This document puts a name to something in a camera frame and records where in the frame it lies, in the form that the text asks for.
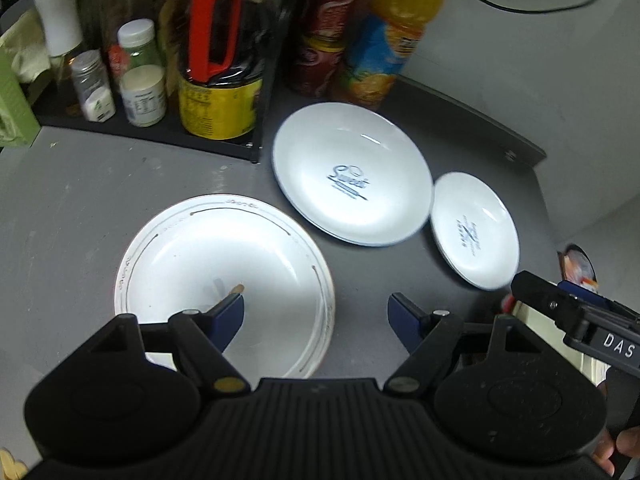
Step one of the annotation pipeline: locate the cream bowl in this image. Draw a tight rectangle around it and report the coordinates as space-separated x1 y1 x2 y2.
512 301 608 386

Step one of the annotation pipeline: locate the large white plate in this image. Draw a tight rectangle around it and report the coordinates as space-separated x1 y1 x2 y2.
114 194 335 384

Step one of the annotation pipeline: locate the small white Bakery plate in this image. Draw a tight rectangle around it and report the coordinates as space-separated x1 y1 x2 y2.
431 171 520 290

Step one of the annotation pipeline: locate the white Sweet deep plate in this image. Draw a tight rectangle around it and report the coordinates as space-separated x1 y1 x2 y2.
272 102 433 247

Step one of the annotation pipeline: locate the red and black bowl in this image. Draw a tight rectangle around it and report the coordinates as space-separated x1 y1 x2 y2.
500 294 516 314

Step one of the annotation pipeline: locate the person's right hand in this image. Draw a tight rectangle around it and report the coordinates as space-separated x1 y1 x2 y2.
591 427 640 476

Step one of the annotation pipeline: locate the brown pot with bags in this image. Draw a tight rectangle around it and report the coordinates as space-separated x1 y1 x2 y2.
558 243 599 292

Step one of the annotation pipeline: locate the black condiment shelf rack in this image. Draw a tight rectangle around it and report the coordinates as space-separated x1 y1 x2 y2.
0 0 279 165

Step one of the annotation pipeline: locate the small glass spice shaker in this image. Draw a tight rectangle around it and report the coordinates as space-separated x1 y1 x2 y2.
70 50 116 122

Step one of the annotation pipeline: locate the white lid seasoning jar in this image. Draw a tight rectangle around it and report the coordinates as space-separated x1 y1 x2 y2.
117 18 166 127

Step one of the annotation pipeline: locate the green tissue box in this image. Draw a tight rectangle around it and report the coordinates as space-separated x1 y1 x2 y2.
0 52 40 148

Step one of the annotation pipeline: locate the lower red drink can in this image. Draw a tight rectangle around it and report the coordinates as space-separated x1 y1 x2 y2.
292 37 345 98

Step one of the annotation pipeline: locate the red drink can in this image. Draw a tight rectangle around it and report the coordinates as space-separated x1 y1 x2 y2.
292 37 345 98
306 0 357 44

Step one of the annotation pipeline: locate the upper red drink can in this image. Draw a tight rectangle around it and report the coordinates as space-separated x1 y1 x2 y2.
306 0 357 44

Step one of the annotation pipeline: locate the orange juice bottle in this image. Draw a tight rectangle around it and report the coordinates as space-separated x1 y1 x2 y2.
330 0 444 110

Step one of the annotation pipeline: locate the green label sauce bottle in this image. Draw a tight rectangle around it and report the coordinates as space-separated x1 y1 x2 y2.
99 0 152 86

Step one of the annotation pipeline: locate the white cap spray bottle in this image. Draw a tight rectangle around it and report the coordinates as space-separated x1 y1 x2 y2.
30 0 89 116

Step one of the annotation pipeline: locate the large oil bottle red handle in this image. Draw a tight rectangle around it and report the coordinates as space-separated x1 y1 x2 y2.
178 0 270 141

